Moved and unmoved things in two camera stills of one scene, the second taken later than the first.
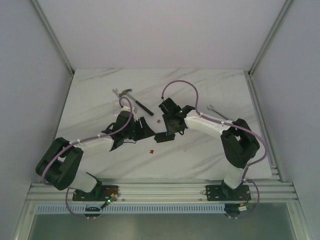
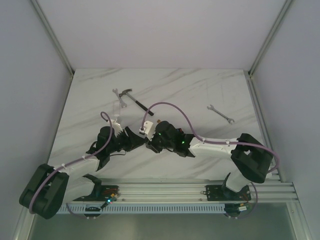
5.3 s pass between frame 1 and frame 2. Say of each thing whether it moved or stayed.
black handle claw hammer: stayed
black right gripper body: moved
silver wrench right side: stayed
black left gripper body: moved
